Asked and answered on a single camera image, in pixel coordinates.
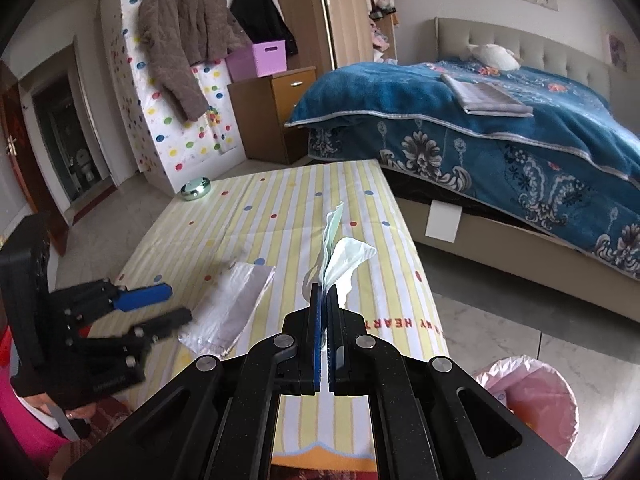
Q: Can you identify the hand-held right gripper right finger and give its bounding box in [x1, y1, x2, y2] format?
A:
[326, 284, 585, 480]

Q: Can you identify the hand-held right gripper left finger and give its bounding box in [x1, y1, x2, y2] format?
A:
[61, 282, 325, 480]

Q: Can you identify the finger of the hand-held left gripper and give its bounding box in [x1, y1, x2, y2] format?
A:
[65, 308, 194, 362]
[52, 280, 174, 324]

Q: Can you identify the pale green tissue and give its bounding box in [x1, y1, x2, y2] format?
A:
[304, 201, 377, 306]

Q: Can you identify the bin with pink bag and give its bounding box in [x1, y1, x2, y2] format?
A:
[472, 354, 579, 467]

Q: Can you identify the person's left forearm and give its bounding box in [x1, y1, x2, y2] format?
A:
[0, 325, 68, 467]

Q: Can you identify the person's left hand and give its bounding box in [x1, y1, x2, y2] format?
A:
[29, 396, 102, 428]

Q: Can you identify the red patterned cloth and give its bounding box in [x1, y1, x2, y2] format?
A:
[75, 399, 132, 432]

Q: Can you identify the silver round object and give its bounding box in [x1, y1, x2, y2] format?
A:
[180, 176, 211, 202]

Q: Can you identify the brown wooden door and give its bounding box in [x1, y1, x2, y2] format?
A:
[0, 60, 69, 257]

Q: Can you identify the yellow striped tablecloth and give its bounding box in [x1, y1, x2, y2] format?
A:
[112, 158, 449, 472]

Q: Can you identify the white toilet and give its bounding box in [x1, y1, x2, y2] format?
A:
[74, 147, 96, 184]

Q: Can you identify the polka dot white board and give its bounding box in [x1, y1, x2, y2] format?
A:
[102, 0, 246, 192]

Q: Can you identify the white label on bed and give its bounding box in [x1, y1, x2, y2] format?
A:
[424, 200, 462, 240]

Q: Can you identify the wooden nightstand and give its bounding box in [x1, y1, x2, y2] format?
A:
[228, 66, 319, 165]

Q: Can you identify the bed with blue blanket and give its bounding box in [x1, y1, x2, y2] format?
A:
[284, 58, 640, 282]

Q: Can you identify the purple storage box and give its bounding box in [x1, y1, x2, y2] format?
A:
[225, 39, 287, 81]

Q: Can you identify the brown quilted jacket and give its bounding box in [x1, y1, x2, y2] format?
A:
[137, 0, 252, 122]

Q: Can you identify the folded grey sheet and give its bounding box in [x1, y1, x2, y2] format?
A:
[440, 73, 534, 119]

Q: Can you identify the black coat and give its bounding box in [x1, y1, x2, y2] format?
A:
[229, 0, 300, 59]

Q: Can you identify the wooden wardrobe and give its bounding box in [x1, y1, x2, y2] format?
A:
[280, 0, 401, 69]

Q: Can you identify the white plush toy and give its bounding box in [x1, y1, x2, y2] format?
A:
[462, 42, 521, 72]

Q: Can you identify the small wall picture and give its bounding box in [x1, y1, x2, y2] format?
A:
[607, 33, 629, 72]

